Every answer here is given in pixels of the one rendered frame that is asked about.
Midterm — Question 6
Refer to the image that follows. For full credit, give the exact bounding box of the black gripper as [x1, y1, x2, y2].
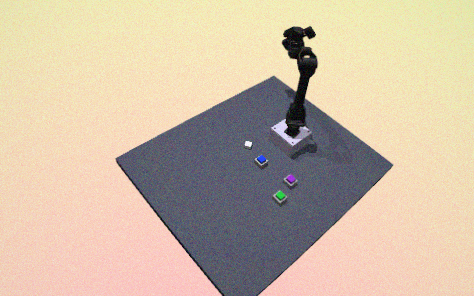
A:
[281, 26, 316, 51]

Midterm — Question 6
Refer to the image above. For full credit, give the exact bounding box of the blue button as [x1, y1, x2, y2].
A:
[254, 155, 268, 169]

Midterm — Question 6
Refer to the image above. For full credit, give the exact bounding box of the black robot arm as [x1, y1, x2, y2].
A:
[283, 26, 319, 138]

